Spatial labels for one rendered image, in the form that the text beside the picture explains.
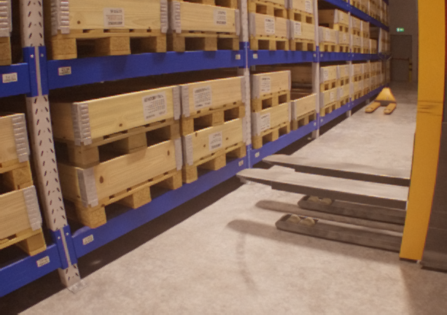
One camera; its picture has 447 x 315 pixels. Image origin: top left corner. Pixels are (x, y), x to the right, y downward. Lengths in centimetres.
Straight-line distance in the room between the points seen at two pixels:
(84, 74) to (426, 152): 179
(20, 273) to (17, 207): 33
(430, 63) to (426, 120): 29
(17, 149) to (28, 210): 29
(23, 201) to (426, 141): 198
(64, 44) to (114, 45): 33
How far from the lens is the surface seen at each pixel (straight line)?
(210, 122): 271
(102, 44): 204
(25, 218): 179
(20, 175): 174
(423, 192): 202
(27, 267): 189
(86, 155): 189
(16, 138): 170
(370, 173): 250
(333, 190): 218
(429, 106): 191
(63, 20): 181
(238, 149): 308
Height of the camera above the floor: 114
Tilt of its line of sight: 13 degrees down
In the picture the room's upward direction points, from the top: 2 degrees counter-clockwise
